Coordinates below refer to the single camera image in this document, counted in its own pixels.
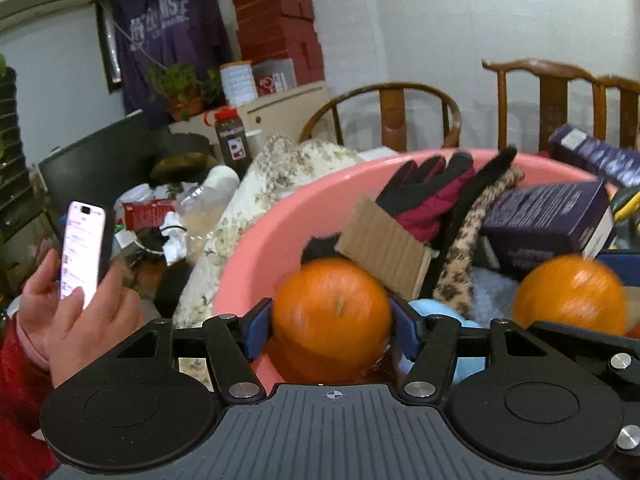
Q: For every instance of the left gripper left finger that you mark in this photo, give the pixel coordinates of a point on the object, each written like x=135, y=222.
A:
x=157, y=394

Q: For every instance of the round back wooden chair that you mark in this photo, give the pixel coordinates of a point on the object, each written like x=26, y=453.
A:
x=393, y=112

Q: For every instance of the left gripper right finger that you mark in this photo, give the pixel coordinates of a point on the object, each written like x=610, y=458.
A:
x=507, y=395

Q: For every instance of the black yellow tool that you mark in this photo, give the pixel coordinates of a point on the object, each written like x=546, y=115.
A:
x=625, y=209

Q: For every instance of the dark sauce bottle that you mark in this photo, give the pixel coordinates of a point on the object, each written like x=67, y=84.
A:
x=232, y=140

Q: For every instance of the corrugated cardboard piece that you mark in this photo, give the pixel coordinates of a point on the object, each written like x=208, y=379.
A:
x=381, y=246

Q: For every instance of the red sleeve forearm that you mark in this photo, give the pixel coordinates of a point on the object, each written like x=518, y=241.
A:
x=25, y=384

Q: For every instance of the stacked red boxes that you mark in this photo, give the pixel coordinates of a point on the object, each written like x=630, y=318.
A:
x=280, y=29

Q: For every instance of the black and maroon glove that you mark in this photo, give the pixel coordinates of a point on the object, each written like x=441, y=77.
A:
x=419, y=197

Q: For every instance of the leopard print glove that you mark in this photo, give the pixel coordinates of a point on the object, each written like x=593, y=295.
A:
x=453, y=284

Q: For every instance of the person hand holding phone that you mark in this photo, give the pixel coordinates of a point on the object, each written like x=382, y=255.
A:
x=69, y=334

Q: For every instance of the floral quilted tablecloth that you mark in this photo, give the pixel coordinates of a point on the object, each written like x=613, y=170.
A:
x=280, y=168

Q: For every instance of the orange fruit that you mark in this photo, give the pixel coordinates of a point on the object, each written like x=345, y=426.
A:
x=573, y=291
x=331, y=323

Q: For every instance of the purple hanging shirt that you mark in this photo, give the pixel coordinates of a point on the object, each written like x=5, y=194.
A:
x=161, y=34

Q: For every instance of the potted green plant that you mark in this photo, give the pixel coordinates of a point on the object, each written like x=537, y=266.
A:
x=184, y=92

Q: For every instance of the wooden armchair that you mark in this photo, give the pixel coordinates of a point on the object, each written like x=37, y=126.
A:
x=554, y=99

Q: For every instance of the dark purple printed box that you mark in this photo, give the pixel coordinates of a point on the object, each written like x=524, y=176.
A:
x=529, y=226

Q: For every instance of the white tin can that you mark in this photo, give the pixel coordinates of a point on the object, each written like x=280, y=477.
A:
x=238, y=83

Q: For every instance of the pink plastic basin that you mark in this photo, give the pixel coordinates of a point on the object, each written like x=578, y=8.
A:
x=269, y=251

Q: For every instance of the white smartphone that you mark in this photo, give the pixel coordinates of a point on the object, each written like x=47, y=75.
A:
x=87, y=249

